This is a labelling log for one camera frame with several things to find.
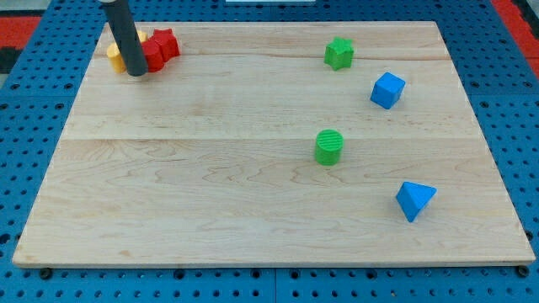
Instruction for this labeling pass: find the blue cube block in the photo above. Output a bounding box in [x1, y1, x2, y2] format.
[370, 72, 406, 109]

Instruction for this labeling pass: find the blue triangular prism block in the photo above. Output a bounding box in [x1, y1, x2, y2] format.
[396, 181, 437, 222]

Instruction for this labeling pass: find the yellow heart block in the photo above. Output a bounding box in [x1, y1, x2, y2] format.
[106, 30, 149, 77]

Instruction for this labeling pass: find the red round block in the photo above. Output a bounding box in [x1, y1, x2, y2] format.
[141, 40, 165, 72]

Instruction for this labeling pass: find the green star block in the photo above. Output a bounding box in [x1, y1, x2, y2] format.
[323, 36, 355, 71]

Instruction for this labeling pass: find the green cylinder block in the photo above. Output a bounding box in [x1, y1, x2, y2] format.
[314, 129, 344, 166]

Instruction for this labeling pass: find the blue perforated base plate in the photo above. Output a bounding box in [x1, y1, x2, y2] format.
[1, 1, 538, 302]

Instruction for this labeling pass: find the red star block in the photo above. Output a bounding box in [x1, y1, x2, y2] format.
[151, 29, 181, 62]

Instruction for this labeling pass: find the light wooden board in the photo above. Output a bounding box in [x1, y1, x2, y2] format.
[13, 21, 535, 268]

